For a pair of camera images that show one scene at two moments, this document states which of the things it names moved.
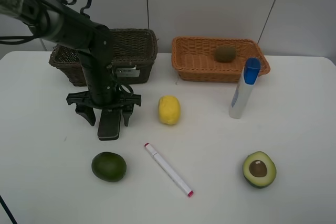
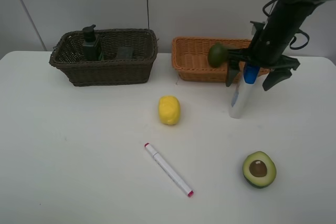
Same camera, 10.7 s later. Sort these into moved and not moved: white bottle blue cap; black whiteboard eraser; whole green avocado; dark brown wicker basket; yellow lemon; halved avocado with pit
Moved: black whiteboard eraser; whole green avocado
Not moved: white bottle blue cap; dark brown wicker basket; halved avocado with pit; yellow lemon
